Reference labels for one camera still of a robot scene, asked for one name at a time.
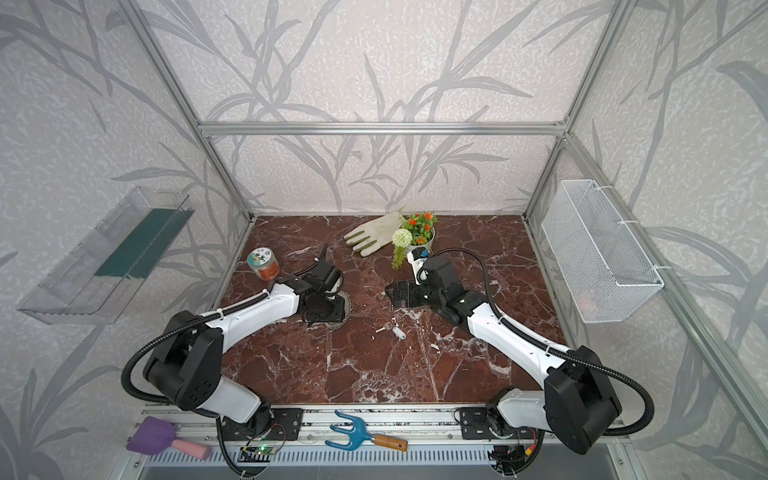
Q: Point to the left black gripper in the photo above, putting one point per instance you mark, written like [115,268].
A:
[324,309]

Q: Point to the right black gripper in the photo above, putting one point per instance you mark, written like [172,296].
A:
[405,293]

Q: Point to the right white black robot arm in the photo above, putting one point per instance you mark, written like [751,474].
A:
[575,402]

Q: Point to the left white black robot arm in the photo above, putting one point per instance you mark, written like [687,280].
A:
[186,363]

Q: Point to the white pot with flowers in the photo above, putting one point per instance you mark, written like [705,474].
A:
[416,230]

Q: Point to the beige gardening glove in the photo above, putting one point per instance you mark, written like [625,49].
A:
[373,235]

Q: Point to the left green circuit board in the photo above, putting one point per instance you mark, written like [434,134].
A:
[257,454]

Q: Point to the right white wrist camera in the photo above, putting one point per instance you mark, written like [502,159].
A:
[416,257]

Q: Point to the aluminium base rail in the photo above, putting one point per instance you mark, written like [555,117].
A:
[419,424]

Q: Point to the blue hand rake wooden handle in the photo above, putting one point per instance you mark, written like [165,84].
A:
[357,434]

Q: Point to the white wire mesh basket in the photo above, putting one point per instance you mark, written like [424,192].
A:
[607,272]

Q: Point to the right circuit board with wires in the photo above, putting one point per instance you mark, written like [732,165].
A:
[511,460]

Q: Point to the clear plastic wall shelf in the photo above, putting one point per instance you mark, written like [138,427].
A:
[95,282]

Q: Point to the purple trowel pink handle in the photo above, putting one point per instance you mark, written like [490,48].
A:
[154,436]

